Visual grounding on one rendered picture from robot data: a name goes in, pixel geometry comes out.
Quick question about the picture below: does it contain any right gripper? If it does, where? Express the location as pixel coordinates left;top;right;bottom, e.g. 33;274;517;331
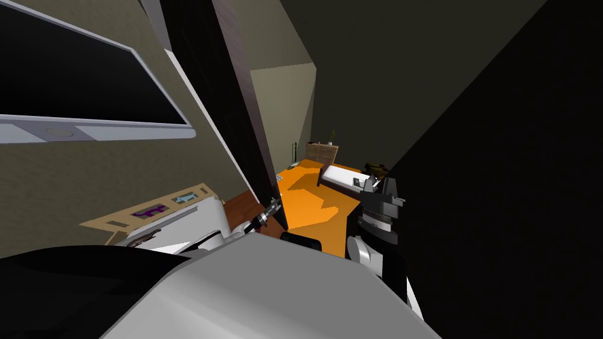
360;173;406;217

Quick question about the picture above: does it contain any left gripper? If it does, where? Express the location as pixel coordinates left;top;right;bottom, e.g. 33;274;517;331
256;197;283;228

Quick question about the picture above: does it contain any brown wooden dresser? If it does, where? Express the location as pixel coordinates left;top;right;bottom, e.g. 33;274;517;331
304;129;340;167

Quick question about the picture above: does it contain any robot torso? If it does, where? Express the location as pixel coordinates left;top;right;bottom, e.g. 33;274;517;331
98;231;443;339

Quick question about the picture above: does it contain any beige low shelf table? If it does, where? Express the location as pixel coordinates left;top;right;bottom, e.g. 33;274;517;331
79;182;220;247

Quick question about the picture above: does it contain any dark brown door leaf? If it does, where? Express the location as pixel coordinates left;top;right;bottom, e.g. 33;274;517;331
157;0;289;231

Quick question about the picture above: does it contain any white bed brown frame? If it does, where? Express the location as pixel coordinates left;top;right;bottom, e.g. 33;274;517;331
317;164;374;200

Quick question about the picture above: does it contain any black wall screen grey frame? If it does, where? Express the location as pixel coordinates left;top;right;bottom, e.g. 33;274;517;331
0;0;197;145

